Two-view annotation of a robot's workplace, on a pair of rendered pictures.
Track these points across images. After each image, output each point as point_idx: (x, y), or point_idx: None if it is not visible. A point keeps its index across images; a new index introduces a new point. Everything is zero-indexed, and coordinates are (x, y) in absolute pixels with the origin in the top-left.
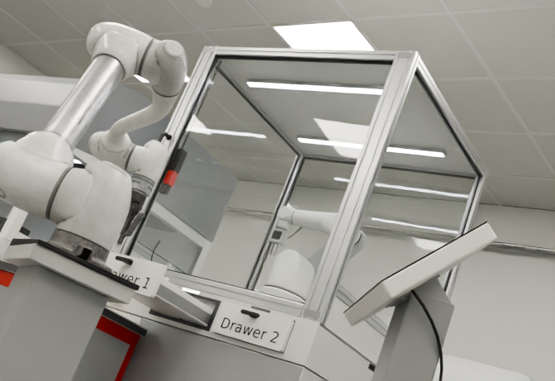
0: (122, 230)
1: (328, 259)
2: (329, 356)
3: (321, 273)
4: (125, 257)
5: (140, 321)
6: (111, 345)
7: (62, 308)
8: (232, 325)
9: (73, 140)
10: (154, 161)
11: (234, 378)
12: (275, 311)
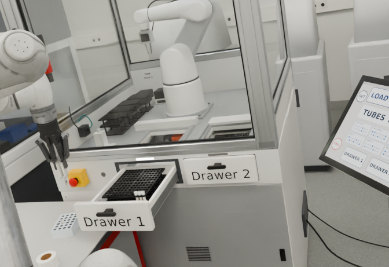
0: (60, 157)
1: (256, 96)
2: (283, 152)
3: (256, 109)
4: (102, 205)
5: None
6: (122, 237)
7: None
8: (202, 175)
9: (26, 257)
10: (41, 90)
11: (228, 208)
12: (232, 152)
